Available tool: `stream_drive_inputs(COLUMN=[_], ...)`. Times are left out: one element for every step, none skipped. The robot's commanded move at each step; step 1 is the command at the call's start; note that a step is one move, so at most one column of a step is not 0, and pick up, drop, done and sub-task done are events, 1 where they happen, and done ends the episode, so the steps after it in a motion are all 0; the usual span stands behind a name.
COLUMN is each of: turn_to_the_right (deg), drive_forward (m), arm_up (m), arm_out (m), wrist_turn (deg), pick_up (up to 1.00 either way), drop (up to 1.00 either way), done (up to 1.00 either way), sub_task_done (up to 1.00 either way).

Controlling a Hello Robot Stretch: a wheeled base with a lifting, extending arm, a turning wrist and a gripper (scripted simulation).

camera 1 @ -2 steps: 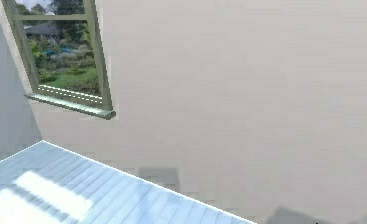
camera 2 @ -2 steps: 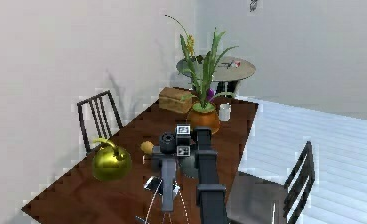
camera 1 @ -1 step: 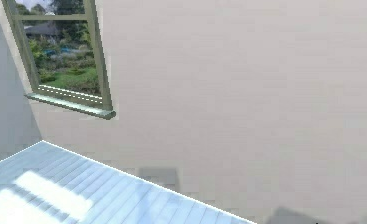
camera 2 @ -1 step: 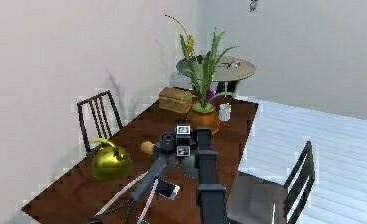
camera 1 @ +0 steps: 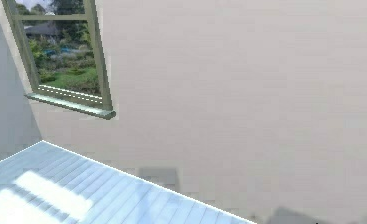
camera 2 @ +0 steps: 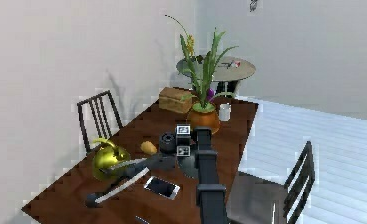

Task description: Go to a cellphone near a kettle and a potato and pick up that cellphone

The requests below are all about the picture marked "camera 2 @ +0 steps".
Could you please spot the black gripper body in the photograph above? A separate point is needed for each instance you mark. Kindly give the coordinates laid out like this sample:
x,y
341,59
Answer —
x,y
167,143

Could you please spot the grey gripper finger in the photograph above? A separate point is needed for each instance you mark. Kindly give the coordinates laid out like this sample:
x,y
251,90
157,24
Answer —
x,y
129,163
124,186

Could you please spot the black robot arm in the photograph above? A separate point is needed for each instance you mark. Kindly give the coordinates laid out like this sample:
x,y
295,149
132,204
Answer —
x,y
208,173

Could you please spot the yellow-brown potato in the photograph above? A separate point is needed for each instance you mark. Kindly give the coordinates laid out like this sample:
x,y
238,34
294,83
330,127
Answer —
x,y
148,147

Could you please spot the white-edged black cellphone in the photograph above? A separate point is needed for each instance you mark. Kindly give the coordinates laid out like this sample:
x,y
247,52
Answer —
x,y
162,188

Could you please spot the dark grey round plate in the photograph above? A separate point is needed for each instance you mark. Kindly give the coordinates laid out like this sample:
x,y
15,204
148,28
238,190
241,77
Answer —
x,y
188,166

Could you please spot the brown bread loaf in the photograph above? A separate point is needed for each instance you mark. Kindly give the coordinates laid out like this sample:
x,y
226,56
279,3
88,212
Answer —
x,y
172,100

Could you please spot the house plant in orange pot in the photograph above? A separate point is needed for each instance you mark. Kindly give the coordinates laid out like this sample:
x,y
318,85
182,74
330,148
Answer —
x,y
203,116

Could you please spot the brown wooden dining table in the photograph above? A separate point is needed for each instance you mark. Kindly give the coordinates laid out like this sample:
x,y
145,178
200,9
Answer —
x,y
74,200

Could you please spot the black slatted chair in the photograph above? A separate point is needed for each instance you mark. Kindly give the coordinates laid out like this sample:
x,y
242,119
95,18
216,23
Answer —
x,y
99,113
257,200

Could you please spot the purple small object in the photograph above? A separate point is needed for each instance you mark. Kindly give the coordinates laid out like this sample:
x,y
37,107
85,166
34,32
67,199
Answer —
x,y
210,95

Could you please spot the white cup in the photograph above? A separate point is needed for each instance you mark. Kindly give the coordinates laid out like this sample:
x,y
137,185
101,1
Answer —
x,y
225,112

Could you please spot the small dark object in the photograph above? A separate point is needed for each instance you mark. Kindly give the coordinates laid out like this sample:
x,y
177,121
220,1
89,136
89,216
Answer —
x,y
199,59

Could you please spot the round beige side table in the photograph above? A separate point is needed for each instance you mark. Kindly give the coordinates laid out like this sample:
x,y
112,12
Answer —
x,y
237,71

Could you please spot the red and white small object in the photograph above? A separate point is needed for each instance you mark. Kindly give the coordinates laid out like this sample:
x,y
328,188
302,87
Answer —
x,y
231,63

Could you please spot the small framed wall picture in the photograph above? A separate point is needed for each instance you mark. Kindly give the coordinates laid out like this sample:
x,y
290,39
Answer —
x,y
254,4

